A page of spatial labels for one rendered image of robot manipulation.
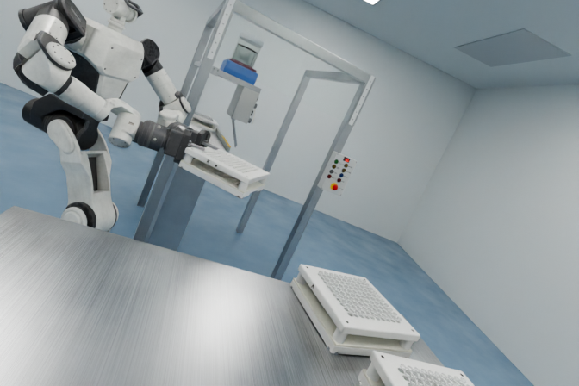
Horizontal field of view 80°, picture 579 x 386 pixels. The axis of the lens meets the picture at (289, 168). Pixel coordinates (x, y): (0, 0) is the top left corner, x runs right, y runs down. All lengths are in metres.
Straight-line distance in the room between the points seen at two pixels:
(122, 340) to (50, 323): 0.11
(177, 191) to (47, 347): 1.80
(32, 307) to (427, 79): 5.87
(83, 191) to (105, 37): 0.58
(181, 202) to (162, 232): 0.24
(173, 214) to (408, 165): 4.49
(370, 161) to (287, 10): 2.70
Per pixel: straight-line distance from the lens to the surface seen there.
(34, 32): 1.21
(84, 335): 0.66
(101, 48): 1.42
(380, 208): 6.13
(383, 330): 0.89
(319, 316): 0.89
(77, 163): 1.51
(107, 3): 1.52
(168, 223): 2.44
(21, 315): 0.68
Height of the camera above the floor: 1.30
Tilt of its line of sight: 8 degrees down
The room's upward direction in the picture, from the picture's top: 24 degrees clockwise
